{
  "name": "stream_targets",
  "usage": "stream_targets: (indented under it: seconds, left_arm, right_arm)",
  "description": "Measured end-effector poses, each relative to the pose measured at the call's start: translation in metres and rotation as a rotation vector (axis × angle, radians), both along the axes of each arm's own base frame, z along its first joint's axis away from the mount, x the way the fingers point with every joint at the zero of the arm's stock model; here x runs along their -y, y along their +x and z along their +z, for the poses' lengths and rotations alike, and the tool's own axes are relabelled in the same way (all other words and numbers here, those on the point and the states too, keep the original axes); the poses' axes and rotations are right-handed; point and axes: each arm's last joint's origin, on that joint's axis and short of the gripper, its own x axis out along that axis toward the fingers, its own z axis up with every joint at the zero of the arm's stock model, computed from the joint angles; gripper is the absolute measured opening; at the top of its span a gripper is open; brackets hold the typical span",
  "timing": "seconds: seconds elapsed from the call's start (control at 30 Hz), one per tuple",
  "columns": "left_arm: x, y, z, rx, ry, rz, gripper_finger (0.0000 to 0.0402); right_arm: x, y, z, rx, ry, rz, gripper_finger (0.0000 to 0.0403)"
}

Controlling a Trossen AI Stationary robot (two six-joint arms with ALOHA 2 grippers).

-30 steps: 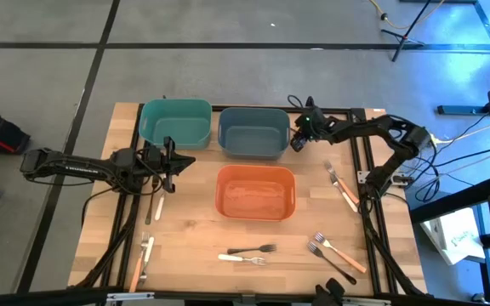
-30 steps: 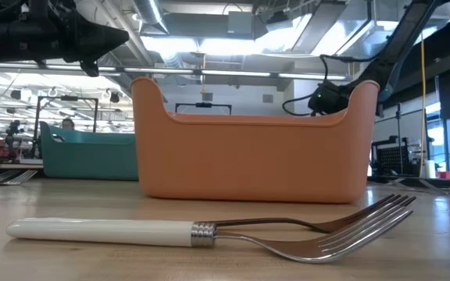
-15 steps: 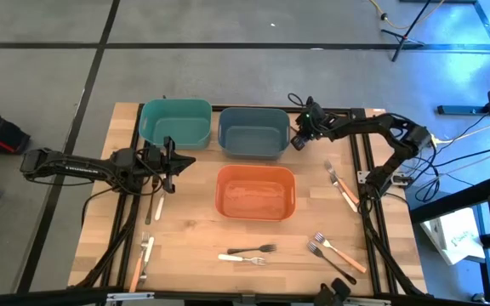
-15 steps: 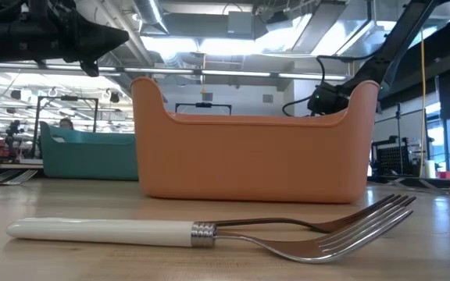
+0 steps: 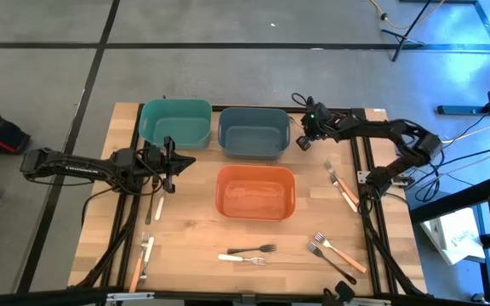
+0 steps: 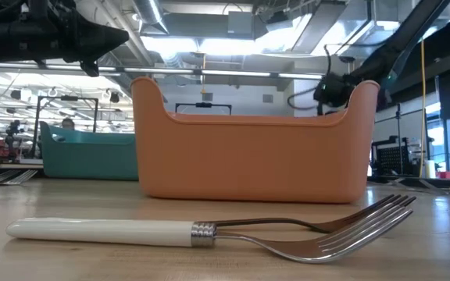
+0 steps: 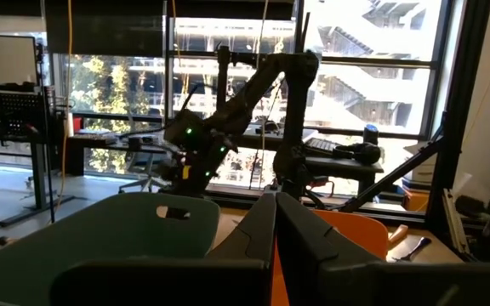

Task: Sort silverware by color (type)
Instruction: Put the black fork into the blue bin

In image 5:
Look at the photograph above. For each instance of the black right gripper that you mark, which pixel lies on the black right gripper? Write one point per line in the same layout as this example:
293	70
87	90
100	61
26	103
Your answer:
319	121

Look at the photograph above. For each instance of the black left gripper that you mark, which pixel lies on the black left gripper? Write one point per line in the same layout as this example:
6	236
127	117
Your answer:
160	161

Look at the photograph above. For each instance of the black fork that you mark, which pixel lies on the black fork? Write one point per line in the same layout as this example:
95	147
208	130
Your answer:
249	250
334	267
149	212

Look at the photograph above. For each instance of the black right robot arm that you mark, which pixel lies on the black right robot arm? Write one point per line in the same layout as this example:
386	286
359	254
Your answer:
381	127

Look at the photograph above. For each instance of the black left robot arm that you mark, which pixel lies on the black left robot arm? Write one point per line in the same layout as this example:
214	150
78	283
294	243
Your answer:
79	166

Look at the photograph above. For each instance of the teal plastic bin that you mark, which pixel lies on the teal plastic bin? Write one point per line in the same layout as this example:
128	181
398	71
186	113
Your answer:
185	123

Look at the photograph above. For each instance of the blue plastic bin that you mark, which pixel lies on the blue plastic bin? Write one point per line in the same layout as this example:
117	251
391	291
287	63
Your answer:
253	136

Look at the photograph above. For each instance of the orange plastic bin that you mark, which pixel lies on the orange plastic bin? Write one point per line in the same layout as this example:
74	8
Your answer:
255	195

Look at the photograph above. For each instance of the black tripod stand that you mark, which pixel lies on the black tripod stand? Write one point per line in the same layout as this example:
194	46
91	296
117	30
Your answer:
402	40

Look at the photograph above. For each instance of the blue metal stand base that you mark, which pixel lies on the blue metal stand base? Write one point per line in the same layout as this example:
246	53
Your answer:
462	110

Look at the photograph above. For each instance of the black desk beam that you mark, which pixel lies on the black desk beam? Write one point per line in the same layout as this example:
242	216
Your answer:
449	202

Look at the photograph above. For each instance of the small black device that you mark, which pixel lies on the small black device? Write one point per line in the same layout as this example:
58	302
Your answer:
343	291

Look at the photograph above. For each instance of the white cardboard box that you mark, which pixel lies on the white cardboard box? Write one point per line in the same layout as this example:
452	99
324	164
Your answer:
453	238

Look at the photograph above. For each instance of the black aluminium table frame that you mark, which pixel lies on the black aluminium table frame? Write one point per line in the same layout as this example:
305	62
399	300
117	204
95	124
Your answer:
135	132

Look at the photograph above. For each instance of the silver metal bracket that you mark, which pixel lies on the silver metal bracket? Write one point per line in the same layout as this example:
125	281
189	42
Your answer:
130	296
368	302

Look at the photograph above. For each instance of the small grey camera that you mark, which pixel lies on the small grey camera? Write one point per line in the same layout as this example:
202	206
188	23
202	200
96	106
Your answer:
248	300

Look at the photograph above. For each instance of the black horizontal rail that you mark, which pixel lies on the black horizontal rail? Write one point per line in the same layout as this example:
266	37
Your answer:
36	297

